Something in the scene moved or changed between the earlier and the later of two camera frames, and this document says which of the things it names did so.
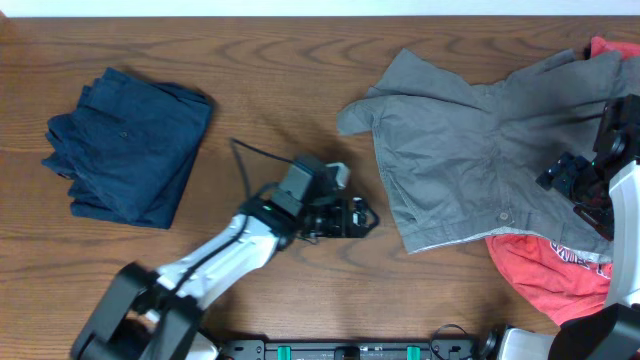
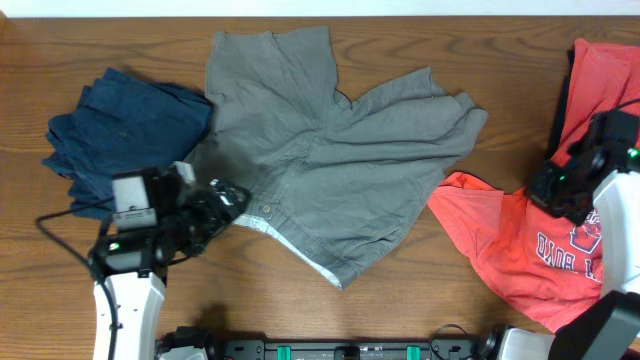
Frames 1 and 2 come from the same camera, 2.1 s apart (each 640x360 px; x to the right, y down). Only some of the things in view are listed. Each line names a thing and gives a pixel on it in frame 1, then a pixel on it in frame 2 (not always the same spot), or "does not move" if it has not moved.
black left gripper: [345, 218] -> [212, 201]
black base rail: [350, 349] does not move
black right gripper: [564, 171] does not move
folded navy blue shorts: [128, 147] does not move
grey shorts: [462, 160] -> [336, 180]
